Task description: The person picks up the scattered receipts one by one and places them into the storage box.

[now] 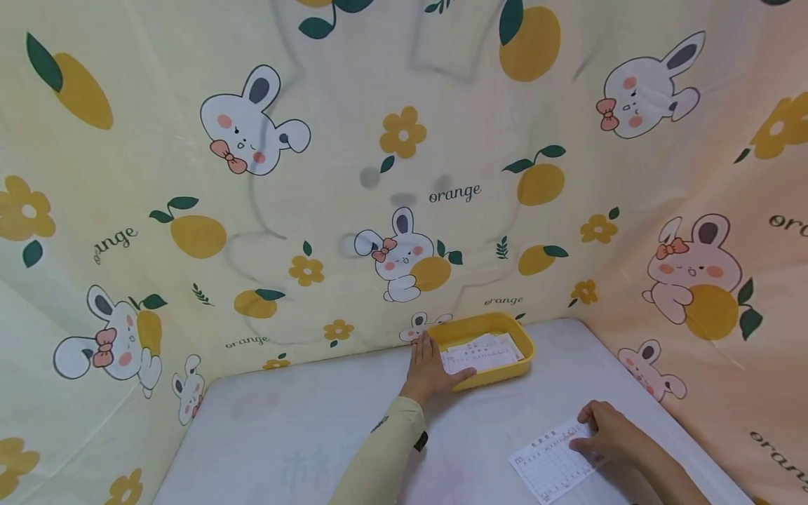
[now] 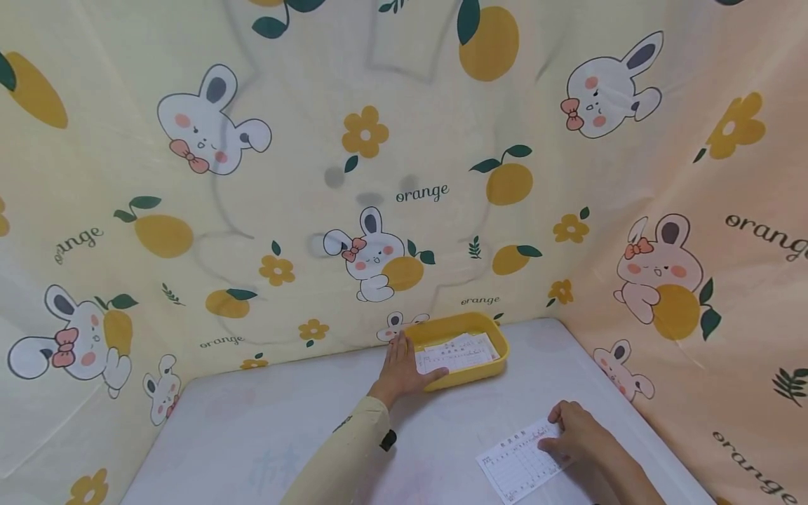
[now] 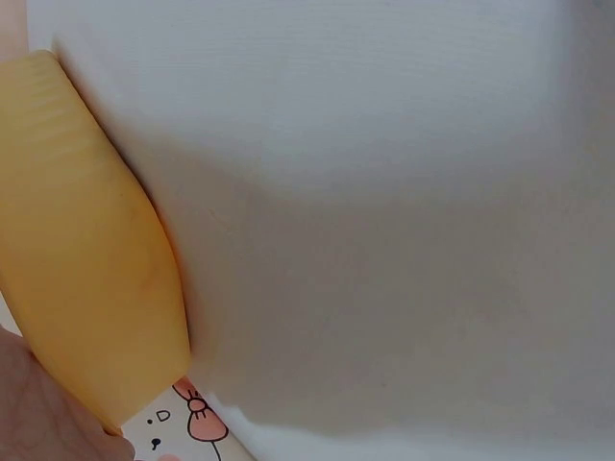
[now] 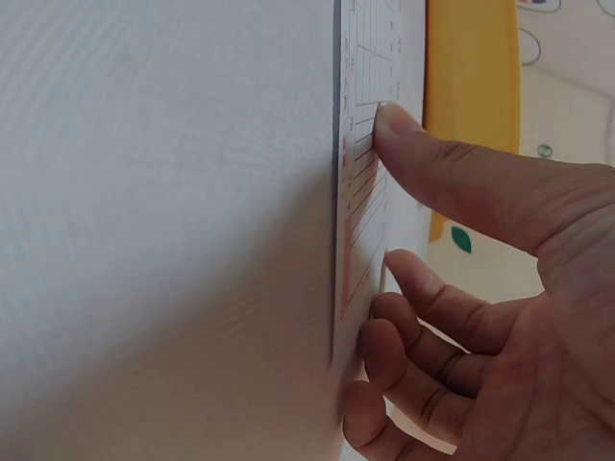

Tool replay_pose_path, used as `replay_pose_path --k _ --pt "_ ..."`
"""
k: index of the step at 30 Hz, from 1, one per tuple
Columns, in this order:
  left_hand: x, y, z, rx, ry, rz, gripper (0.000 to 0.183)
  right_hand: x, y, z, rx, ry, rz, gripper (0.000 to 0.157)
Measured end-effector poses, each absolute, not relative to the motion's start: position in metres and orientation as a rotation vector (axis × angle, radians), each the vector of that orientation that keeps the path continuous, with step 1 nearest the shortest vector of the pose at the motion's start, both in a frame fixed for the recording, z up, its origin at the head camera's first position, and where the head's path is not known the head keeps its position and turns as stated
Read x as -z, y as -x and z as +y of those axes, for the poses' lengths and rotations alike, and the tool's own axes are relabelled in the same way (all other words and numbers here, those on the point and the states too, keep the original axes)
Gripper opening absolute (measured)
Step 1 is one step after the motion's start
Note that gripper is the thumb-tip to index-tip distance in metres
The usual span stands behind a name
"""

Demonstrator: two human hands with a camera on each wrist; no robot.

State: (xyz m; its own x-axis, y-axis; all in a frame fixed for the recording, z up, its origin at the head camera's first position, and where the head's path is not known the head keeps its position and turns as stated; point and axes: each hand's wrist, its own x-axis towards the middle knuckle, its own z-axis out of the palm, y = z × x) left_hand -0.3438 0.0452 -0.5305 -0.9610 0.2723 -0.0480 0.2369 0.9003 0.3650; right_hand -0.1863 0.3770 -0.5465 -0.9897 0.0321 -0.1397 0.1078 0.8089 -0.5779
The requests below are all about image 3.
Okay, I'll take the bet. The person's left hand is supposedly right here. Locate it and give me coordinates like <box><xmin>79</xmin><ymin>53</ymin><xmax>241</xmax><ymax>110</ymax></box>
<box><xmin>0</xmin><ymin>320</ymin><xmax>137</xmax><ymax>461</ymax></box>

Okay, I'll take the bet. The white cartoon print container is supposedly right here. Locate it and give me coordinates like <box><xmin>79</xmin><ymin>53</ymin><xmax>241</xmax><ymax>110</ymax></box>
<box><xmin>120</xmin><ymin>376</ymin><xmax>256</xmax><ymax>461</ymax></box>

